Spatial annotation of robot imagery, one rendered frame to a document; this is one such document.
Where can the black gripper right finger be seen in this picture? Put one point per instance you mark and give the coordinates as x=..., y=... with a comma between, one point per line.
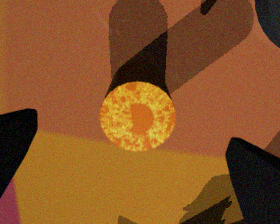
x=255, y=176

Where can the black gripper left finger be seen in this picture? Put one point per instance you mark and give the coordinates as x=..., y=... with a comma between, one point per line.
x=17, y=130

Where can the orange knob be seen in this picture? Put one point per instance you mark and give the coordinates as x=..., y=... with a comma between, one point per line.
x=138, y=113

